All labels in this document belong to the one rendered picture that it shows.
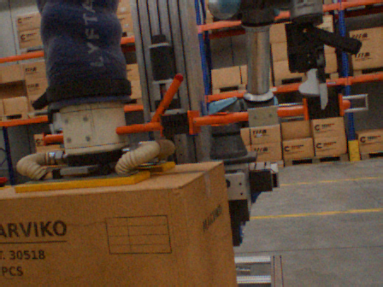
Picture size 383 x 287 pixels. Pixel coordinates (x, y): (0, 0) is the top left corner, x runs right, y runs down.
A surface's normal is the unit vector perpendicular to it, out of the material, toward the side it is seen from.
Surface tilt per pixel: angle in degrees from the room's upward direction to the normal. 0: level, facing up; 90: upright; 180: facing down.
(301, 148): 91
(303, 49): 89
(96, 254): 89
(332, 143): 88
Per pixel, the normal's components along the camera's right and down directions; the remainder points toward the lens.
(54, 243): -0.29, 0.08
